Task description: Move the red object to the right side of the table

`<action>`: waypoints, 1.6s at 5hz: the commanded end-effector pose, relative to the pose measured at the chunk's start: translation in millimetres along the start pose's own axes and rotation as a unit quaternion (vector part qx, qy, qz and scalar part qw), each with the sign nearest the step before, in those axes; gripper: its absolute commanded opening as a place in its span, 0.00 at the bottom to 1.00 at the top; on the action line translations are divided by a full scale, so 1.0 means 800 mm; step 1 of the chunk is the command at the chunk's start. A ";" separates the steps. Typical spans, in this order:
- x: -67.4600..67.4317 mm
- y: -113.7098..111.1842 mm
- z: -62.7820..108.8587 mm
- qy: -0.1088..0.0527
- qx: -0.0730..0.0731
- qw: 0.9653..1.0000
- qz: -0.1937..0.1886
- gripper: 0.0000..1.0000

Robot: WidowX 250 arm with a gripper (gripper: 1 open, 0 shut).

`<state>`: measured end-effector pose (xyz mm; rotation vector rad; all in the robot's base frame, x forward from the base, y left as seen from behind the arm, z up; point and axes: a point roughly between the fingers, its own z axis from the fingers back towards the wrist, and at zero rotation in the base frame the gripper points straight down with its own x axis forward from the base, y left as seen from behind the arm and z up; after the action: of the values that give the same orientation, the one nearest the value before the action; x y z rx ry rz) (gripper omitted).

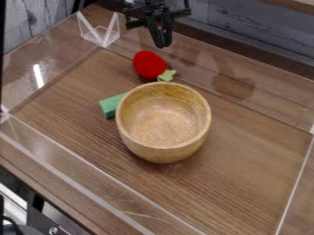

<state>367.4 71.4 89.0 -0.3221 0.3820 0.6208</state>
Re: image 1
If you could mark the clear acrylic corner bracket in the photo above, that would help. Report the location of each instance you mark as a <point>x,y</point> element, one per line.
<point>99,35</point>

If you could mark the red plush strawberry toy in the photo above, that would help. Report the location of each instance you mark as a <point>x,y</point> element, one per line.
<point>151,67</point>

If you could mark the black metal table leg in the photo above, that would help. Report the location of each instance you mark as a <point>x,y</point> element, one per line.
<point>37,220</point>

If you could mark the green foam block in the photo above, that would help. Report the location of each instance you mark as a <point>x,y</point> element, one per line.
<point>108,105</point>

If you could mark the wooden bowl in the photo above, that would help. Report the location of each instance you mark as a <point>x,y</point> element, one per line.
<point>163,120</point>

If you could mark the clear acrylic tray wall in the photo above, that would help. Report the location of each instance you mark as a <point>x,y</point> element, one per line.
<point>244,185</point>

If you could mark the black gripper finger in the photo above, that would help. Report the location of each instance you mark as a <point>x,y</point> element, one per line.
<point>167,29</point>
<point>153,31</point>

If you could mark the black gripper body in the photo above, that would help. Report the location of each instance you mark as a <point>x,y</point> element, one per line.
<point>156,14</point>

